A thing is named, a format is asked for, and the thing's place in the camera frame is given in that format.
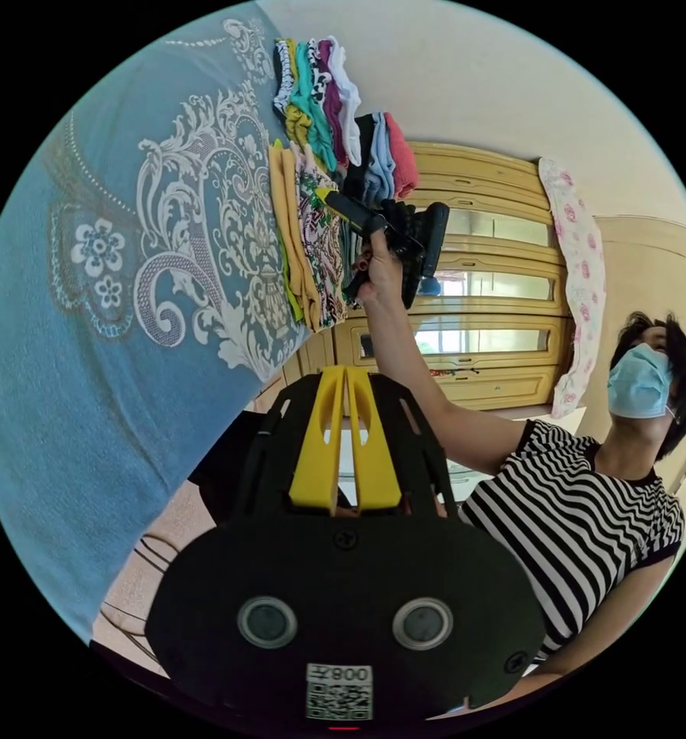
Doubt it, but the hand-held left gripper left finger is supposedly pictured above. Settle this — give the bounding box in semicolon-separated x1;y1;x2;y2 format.
289;366;346;511

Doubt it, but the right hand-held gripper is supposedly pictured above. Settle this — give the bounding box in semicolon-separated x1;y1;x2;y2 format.
313;186;437;313

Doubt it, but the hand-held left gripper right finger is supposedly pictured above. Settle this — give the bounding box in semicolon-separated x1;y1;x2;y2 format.
346;367;403;513

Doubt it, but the patterned short sleeve shirt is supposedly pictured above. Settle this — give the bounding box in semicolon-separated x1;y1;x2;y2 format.
293;144;350;333

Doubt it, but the person's right forearm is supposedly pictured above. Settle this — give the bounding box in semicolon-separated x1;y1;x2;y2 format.
358;291;530;478

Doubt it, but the person's right hand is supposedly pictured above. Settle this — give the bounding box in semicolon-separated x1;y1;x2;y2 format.
351;227;405;308

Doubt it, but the pile of clothes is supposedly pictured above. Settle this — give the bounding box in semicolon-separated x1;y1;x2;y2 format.
268;35;422;335

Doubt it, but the yellow wooden cupboard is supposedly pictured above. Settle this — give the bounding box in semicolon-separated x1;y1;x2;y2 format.
249;141;576;412

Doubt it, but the person's body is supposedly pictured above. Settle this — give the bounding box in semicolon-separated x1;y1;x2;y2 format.
457;311;686;677

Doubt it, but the bed with blue printed sheet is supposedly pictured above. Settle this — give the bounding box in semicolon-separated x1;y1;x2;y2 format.
0;0;343;649

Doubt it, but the white pink floral cloth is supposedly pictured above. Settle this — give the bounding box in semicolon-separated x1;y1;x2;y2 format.
537;156;608;420

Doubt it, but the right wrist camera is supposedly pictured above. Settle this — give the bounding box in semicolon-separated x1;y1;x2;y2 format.
418;202;451;296

